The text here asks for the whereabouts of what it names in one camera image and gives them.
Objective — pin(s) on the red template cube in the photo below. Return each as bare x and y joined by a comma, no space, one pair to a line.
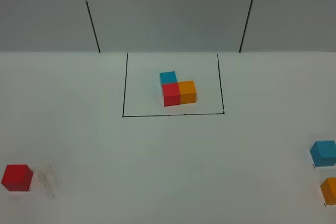
171,94

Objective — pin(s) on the blue template cube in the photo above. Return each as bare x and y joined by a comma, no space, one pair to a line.
168,77

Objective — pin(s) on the orange template cube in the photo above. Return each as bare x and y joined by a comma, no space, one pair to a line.
187,92

